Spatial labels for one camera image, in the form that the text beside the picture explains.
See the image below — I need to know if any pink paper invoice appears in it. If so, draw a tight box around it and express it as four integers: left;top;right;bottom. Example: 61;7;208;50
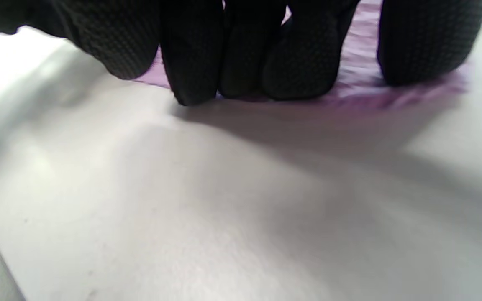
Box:
134;0;472;110

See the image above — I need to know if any person's right hand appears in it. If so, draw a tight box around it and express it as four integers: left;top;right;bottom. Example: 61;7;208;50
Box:
0;0;482;106

